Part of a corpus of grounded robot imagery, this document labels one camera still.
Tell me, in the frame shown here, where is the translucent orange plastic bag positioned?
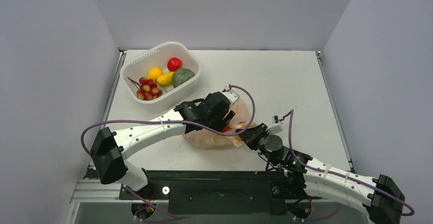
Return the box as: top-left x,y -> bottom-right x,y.
183,98 -> 251,149

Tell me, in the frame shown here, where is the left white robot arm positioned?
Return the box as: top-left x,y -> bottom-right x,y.
90,91 -> 240,198

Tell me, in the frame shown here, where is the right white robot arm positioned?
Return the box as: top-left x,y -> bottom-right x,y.
236,123 -> 405,223

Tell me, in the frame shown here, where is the green fake avocado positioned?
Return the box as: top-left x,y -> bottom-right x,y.
172,68 -> 195,88

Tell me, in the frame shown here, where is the yellow fake mango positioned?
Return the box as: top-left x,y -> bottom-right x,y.
156,71 -> 175,86

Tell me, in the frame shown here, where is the red fake grape bunch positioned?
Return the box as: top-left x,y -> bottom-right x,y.
128,77 -> 162,101

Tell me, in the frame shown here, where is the yellow fake lemon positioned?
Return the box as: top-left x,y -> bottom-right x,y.
147,67 -> 163,81

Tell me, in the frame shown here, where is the white plastic basket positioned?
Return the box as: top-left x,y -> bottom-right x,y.
120,41 -> 202,113

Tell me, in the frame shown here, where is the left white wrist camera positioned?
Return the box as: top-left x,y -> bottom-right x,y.
222,84 -> 240,107

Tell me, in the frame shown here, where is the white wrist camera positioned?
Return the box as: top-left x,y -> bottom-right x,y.
267,115 -> 283,135
222,84 -> 240,107

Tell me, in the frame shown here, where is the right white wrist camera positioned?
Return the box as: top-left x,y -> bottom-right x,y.
267,115 -> 283,135

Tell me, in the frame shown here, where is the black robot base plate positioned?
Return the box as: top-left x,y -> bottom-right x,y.
102,170 -> 307,215

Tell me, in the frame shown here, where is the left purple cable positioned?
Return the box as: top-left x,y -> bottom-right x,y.
80,84 -> 256,156

